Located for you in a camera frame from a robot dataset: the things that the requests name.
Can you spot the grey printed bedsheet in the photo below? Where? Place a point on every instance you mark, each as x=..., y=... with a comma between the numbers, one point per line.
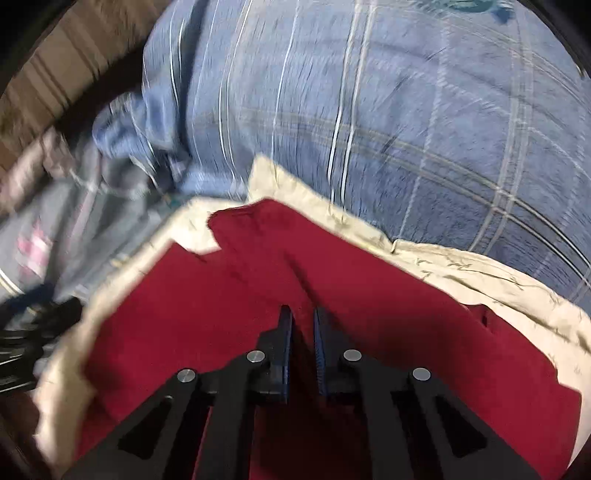
x=69, y=221

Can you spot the dark red cloth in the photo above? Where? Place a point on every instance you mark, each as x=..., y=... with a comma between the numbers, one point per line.
x=392, y=323

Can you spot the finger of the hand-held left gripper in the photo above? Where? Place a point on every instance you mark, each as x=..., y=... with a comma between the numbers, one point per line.
x=57, y=311

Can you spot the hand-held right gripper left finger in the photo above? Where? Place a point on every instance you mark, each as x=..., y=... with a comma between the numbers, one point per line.
x=287, y=351

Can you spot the cream leaf-print cloth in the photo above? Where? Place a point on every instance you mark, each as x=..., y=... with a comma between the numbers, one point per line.
x=485, y=272

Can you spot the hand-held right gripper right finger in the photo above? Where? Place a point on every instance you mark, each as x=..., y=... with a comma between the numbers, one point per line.
x=319, y=356

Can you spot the striped floral headboard cushion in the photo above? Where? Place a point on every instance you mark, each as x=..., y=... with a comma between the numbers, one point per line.
x=69, y=55

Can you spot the blue plaid quilt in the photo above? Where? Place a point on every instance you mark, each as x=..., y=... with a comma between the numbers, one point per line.
x=369, y=92

